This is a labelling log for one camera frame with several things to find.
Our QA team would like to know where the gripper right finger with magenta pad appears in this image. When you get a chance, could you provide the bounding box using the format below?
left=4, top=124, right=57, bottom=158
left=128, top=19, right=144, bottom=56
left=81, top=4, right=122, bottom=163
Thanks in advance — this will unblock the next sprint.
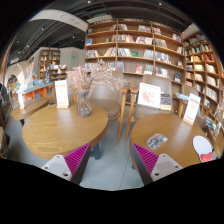
left=132, top=144, right=182, bottom=185

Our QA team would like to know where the dark book on chair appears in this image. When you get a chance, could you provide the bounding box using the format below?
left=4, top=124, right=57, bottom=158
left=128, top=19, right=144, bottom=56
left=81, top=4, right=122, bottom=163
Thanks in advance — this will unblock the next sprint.
left=160, top=94, right=171, bottom=110

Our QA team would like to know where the small round table far left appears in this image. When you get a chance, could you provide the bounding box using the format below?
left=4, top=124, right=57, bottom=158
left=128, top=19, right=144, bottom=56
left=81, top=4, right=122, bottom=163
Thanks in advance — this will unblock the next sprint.
left=11, top=97, right=49, bottom=120

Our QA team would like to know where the red heart shaped object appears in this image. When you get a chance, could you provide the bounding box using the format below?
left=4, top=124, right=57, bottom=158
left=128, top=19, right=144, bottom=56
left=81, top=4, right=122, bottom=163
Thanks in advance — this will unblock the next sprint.
left=200, top=152, right=213, bottom=162

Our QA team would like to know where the round wooden table right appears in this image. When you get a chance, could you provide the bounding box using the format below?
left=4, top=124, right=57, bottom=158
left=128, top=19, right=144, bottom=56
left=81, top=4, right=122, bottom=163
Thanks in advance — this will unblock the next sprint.
left=130, top=114, right=216, bottom=169

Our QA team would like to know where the dried pink flower bouquet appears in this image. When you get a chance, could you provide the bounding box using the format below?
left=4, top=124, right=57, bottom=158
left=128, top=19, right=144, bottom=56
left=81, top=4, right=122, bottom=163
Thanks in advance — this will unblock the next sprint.
left=66, top=59, right=128, bottom=92

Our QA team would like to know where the glass vase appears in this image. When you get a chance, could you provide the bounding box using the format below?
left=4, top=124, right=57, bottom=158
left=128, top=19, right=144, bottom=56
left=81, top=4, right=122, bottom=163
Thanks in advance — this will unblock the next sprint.
left=76, top=90, right=91, bottom=117

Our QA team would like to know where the white sign far left table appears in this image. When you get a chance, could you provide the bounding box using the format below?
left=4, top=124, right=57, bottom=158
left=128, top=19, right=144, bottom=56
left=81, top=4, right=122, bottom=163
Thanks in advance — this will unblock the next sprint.
left=18, top=91, right=25, bottom=109

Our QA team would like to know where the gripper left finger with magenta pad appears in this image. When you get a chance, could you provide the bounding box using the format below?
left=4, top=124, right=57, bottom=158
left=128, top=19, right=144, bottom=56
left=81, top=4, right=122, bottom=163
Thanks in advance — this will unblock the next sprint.
left=42, top=143, right=91, bottom=185

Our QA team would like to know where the distant wooden bookshelf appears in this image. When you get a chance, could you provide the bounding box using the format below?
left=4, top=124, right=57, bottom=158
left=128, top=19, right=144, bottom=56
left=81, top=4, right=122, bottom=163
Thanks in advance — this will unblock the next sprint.
left=39, top=49, right=61, bottom=80

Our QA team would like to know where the white framed picture on chair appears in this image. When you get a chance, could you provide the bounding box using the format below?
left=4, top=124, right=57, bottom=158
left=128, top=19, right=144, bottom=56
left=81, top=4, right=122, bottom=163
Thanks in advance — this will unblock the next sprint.
left=137, top=83, right=161, bottom=109

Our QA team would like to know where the white sign stand table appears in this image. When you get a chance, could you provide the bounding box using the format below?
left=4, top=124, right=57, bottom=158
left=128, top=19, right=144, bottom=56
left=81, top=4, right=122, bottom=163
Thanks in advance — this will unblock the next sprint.
left=183, top=94, right=200, bottom=125
left=55, top=80, right=69, bottom=108

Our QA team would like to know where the round wooden table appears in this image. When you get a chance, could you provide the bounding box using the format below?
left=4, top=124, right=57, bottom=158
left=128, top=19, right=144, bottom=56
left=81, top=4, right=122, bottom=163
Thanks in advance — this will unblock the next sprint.
left=22, top=102, right=108, bottom=159
left=130, top=114, right=216, bottom=169

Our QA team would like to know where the round wooden table left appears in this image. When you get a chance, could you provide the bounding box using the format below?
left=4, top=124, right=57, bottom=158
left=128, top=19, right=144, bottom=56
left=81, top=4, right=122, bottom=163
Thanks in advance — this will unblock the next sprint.
left=22, top=102, right=108, bottom=159

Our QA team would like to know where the white sign stand right table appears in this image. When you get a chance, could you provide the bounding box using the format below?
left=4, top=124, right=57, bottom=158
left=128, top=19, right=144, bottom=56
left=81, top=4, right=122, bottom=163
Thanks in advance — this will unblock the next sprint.
left=183, top=94, right=200, bottom=125

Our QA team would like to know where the orange blue display counter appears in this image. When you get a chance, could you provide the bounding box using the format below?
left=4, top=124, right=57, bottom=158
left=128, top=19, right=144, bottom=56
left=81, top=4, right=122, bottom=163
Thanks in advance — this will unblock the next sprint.
left=22, top=82, right=55, bottom=100

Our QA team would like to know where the wooden chair left beige seat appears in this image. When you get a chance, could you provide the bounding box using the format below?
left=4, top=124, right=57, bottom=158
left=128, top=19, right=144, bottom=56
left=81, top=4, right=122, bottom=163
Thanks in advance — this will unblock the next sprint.
left=74, top=85, right=129, bottom=140

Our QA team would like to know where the white sign stand left table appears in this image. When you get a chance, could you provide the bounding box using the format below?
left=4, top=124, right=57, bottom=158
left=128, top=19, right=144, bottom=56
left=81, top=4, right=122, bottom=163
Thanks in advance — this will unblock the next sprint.
left=55, top=80, right=69, bottom=108

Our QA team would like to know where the wooden bookshelf right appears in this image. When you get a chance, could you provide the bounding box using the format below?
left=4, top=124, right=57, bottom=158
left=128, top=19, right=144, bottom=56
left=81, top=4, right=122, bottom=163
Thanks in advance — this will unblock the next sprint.
left=182, top=31, right=224, bottom=141

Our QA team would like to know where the large wooden bookshelf centre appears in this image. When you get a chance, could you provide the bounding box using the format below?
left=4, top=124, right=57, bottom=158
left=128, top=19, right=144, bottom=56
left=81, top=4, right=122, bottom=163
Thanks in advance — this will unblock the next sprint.
left=84, top=18, right=186, bottom=93

